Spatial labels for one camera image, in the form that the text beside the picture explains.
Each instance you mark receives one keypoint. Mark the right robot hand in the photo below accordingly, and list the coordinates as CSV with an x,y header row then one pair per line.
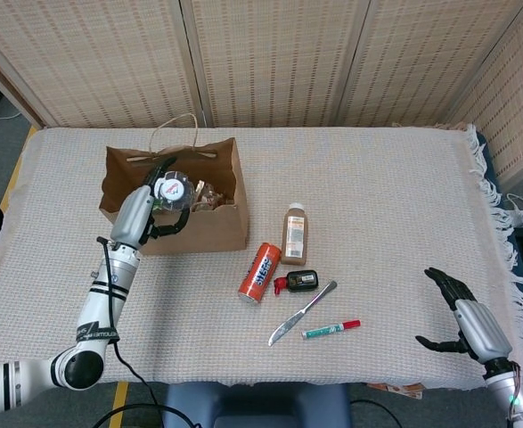
x,y
481,330

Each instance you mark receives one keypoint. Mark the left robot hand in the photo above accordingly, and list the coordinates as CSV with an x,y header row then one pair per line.
x,y
132,214

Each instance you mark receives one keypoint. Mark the clear plastic water bottle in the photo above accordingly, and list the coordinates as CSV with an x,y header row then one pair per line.
x,y
172,191

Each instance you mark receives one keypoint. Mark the foil snack packet red print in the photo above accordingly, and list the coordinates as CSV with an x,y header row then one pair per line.
x,y
207,194

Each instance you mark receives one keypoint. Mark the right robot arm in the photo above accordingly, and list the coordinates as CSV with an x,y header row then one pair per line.
x,y
521,401

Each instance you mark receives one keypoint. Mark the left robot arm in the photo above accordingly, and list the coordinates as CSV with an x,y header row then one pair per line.
x,y
100,307

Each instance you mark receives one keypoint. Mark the brown paper bag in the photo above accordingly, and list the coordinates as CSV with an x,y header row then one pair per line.
x,y
207,232

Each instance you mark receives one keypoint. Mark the orange printed carton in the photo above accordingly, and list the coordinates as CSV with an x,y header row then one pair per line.
x,y
399,390

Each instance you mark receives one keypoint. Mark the orange Arctic Ocean can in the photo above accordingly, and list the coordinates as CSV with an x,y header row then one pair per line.
x,y
261,272

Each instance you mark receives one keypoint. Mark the green marker red cap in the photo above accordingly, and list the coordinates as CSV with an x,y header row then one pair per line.
x,y
328,331

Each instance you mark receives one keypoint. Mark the woven bamboo screen panel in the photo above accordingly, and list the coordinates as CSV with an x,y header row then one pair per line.
x,y
421,58
87,58
510,111
279,58

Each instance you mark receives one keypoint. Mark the brown juice bottle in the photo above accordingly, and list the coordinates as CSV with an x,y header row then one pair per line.
x,y
294,236

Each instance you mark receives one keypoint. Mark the white woven tablecloth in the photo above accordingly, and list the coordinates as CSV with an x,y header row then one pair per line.
x,y
377,200

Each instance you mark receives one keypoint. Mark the black bottle red cap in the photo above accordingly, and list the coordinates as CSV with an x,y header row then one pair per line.
x,y
303,281

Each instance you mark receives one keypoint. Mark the metal table knife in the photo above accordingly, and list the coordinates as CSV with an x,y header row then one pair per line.
x,y
296,318

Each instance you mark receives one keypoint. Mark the blue padded chair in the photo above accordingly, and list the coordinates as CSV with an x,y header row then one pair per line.
x,y
252,401

